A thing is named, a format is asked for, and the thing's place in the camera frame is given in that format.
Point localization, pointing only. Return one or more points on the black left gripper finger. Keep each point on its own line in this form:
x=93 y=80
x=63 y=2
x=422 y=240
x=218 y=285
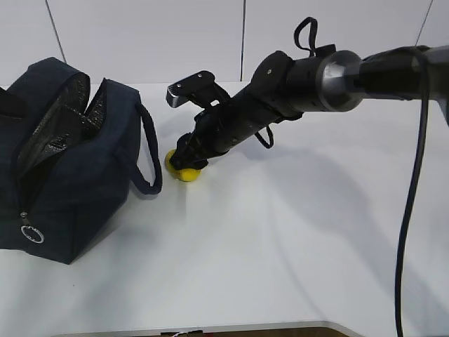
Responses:
x=12 y=106

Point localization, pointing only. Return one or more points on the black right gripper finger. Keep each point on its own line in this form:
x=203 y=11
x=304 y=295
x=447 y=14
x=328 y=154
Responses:
x=196 y=160
x=184 y=154

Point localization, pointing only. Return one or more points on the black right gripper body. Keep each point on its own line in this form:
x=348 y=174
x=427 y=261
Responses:
x=262 y=102

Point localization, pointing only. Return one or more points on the yellow lemon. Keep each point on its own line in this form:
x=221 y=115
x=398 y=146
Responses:
x=184 y=175

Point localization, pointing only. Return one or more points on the dark blue lunch bag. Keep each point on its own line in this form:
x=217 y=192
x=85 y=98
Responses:
x=68 y=165

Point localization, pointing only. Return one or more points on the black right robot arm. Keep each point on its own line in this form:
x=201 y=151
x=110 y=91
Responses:
x=337 y=81

